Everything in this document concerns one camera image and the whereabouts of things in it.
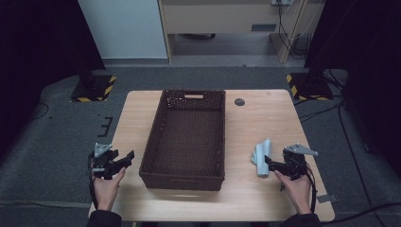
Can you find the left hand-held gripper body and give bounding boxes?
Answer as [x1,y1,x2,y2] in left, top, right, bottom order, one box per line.
[89,142,127,182]

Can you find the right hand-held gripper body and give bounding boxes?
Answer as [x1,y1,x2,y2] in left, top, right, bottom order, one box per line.
[281,143,320,182]

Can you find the light blue cloth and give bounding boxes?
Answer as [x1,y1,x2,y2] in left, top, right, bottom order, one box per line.
[251,137,272,179]

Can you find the brown woven basket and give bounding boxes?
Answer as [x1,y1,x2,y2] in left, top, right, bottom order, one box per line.
[138,89,227,192]

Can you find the person's left hand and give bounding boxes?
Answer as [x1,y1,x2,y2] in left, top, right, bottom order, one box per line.
[93,166,127,212]

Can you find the person's right hand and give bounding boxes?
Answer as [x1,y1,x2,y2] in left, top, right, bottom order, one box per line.
[273,169,313,216]

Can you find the grey tape strip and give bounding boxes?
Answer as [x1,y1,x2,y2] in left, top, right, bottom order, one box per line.
[316,194,338,204]

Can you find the black yellow striped stand base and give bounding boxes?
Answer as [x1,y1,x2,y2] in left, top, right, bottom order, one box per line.
[286,72,334,102]
[69,74,117,103]

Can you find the white panel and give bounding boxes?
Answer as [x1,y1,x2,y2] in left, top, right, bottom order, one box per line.
[77,0,168,61]

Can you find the dark curtain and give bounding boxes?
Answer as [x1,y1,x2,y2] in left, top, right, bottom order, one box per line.
[304,0,401,178]
[0,0,107,159]

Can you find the beige wooden cabinet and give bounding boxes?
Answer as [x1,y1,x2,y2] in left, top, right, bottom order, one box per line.
[157,0,325,64]

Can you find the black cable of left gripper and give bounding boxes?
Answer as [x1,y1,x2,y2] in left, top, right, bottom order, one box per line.
[87,150,99,211]

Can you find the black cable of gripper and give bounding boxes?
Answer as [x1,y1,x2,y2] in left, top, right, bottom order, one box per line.
[303,163,318,214]
[87,150,99,211]

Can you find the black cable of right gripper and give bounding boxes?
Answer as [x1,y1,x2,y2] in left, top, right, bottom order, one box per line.
[303,163,318,214]

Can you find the thin black floor cable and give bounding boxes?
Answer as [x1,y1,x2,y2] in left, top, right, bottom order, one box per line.
[28,102,50,121]
[338,99,379,227]

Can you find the thick black floor cable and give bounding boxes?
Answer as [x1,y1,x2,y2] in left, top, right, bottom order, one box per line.
[321,201,401,225]

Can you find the bundle of cabinet cables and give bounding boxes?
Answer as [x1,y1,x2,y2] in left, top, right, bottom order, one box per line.
[276,0,314,61]

